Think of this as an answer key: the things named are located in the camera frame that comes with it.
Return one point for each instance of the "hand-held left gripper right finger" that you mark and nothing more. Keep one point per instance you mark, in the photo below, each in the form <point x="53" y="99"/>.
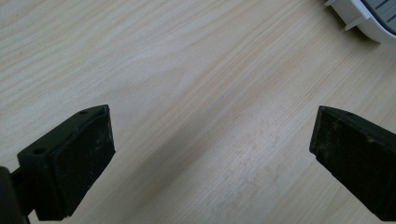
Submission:
<point x="358" y="161"/>

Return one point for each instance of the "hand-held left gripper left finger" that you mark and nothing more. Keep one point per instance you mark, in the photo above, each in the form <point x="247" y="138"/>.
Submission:
<point x="71" y="161"/>

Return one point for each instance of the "white plastic basket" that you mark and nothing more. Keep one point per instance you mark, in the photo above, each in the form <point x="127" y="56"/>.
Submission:
<point x="370" y="18"/>

